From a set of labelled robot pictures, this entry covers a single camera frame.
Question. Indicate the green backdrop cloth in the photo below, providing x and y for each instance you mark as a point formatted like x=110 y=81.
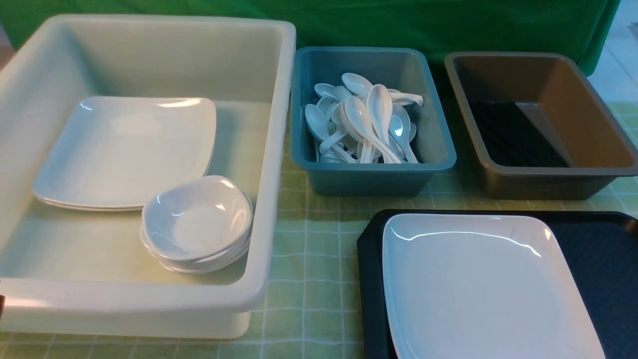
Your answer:
x=576 y=29

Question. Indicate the white square rice plate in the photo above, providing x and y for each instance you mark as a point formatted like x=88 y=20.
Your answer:
x=481 y=286

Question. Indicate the teal plastic bin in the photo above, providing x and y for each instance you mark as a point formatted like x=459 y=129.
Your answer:
x=403 y=69

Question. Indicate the black chopsticks bundle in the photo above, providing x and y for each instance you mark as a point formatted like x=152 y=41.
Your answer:
x=511 y=138

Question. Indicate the brown plastic bin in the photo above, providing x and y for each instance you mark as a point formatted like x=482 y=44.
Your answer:
x=558 y=99

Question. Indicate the white square plate stack top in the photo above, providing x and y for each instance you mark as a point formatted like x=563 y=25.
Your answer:
x=116 y=122

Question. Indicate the black serving tray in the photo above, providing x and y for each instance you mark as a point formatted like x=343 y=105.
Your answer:
x=600 y=248

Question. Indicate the white small bowl stack lower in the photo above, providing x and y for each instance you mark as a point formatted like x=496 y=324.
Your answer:
x=205 y=265

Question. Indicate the white small bowl stack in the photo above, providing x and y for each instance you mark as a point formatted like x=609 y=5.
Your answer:
x=205 y=265
x=199 y=268

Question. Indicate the white soup spoon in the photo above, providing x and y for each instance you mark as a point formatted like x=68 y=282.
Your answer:
x=379 y=105
x=403 y=131
x=317 y=123
x=359 y=116
x=361 y=88

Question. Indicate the green checkered tablecloth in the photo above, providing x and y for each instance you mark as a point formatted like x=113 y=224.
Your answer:
x=312 y=306

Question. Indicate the white square plate stack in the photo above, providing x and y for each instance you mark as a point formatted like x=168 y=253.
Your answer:
x=116 y=122
x=116 y=179

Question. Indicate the white small bowl tray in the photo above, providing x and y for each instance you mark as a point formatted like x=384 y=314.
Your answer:
x=197 y=219

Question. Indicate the white square plate stack bottom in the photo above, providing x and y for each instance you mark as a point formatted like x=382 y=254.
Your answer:
x=116 y=179

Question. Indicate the large white plastic tub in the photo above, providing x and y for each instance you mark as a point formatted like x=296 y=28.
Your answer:
x=243 y=65

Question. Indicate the white small bowl stack top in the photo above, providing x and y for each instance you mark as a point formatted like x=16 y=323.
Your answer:
x=199 y=268

